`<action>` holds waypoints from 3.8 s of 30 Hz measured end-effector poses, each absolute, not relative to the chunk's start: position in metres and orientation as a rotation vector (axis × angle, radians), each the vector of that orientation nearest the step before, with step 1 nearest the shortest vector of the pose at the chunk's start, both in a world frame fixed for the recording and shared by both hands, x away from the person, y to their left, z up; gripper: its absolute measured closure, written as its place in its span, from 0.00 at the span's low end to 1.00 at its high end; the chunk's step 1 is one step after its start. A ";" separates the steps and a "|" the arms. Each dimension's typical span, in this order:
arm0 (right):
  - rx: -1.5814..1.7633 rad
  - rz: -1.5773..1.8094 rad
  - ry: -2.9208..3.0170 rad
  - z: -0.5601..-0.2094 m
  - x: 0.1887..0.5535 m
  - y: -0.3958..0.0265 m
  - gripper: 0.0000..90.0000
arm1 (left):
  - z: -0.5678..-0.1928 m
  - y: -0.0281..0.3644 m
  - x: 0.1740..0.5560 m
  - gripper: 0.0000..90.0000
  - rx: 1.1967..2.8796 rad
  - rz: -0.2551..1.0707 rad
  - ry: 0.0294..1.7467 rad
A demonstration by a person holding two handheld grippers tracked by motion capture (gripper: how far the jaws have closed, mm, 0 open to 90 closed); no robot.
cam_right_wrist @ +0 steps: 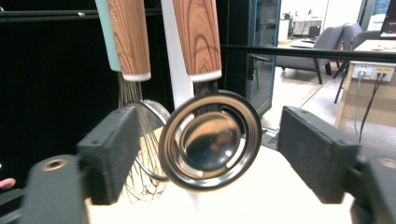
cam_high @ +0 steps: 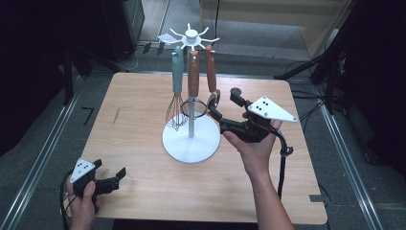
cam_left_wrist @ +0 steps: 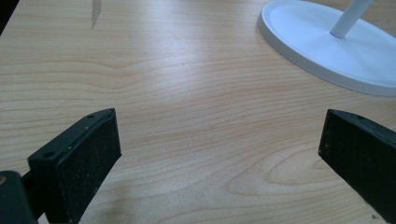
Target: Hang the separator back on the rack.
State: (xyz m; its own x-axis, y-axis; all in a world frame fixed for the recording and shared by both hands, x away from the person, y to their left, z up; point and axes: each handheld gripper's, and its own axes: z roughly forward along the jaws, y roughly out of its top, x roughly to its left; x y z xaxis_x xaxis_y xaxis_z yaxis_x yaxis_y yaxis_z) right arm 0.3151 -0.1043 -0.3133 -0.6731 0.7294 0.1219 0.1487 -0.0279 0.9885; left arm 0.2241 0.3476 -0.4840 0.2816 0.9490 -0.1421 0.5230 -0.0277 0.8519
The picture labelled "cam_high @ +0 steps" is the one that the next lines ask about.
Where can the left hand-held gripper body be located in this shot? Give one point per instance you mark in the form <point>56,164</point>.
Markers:
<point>81,169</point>

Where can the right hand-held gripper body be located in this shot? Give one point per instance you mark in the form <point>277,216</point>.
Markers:
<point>271,110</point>

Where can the white utensil rack stand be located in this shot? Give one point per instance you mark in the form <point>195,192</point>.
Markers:
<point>191,147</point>

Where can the person's left hand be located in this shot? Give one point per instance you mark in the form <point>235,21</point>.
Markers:
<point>83,211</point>

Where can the person's right hand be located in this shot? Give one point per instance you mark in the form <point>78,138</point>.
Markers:
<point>258,156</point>

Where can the dark round table grommet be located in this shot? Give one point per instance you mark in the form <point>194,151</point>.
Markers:
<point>236,89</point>

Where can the black metal stand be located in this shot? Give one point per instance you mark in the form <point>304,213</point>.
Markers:
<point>332,64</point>
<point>68,80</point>

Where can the black cabinet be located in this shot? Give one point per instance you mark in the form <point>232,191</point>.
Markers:
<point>123,28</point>

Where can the metal floor rail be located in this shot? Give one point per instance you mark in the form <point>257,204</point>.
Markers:
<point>38,166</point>
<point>348,166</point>

